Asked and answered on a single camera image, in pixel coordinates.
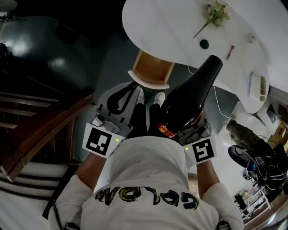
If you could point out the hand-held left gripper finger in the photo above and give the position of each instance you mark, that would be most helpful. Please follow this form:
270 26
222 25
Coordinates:
132 103
104 96

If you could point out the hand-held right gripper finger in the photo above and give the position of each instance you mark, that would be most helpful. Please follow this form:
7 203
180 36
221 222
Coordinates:
203 115

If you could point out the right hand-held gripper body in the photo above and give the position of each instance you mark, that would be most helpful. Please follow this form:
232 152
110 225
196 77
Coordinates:
203 151

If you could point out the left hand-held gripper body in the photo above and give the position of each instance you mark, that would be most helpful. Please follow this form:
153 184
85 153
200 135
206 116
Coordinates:
96 141

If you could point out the large wooden drawer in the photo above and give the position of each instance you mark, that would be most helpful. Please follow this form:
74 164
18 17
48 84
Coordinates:
150 69

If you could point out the person's left forearm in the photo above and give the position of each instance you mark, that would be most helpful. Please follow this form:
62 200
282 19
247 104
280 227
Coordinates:
92 173

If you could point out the person's right forearm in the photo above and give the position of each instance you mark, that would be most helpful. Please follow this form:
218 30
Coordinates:
208 179

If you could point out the white curved desk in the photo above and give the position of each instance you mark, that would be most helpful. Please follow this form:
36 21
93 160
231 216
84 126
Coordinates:
168 29

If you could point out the person's left white shoe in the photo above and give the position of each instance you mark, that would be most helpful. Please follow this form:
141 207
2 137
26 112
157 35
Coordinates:
140 95

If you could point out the person's white shoe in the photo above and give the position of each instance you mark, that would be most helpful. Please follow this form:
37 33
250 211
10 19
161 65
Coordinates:
140 95
159 97

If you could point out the person's black trousers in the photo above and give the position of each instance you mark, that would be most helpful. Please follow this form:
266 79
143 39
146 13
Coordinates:
139 121

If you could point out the person's right white shoe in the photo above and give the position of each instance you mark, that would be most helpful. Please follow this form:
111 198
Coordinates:
159 97

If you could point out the black round device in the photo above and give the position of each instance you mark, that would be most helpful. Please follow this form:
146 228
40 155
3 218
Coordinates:
237 155

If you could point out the person's white printed shirt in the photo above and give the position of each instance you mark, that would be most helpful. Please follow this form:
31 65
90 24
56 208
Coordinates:
146 164

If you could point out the white desk organizer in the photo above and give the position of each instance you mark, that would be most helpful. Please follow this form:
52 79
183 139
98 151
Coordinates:
256 87

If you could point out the red pen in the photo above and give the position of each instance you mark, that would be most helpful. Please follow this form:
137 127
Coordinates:
230 52

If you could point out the small dark round object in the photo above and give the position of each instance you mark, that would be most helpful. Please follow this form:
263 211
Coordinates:
204 44

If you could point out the grey shelf unit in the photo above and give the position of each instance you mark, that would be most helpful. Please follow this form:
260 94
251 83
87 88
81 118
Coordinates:
280 130

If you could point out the white striped bedding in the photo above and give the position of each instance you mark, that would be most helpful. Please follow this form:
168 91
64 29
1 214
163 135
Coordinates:
22 202

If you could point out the white flower sprig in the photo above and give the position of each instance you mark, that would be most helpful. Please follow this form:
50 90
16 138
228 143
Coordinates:
214 12

